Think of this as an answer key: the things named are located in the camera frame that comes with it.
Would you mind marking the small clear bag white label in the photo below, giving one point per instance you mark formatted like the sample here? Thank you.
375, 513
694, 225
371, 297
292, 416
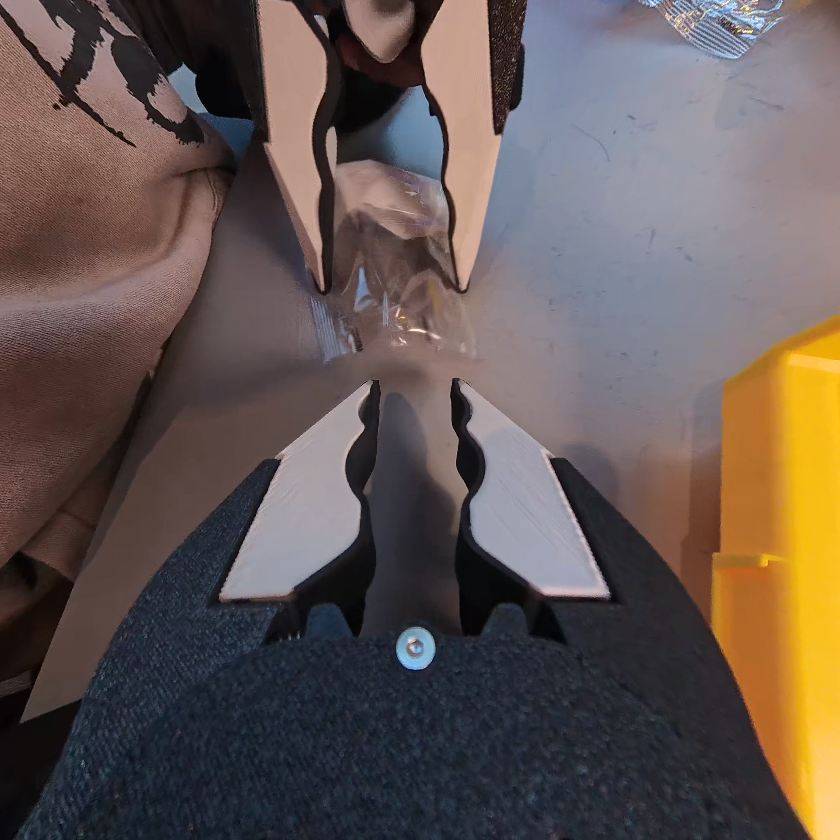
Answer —
400, 276

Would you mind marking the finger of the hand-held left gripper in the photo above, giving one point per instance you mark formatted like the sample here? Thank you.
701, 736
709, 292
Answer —
470, 118
292, 105

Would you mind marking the clear plastic bag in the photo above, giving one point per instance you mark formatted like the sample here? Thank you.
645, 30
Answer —
715, 24

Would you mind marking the grey desk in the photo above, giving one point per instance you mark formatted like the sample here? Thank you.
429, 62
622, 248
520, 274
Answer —
630, 263

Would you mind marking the yellow bin with bricks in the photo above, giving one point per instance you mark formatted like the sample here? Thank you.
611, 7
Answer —
788, 591

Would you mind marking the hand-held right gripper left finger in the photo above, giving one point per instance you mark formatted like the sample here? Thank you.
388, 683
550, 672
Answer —
302, 525

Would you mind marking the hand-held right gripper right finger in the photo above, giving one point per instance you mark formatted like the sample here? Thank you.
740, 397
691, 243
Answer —
532, 525

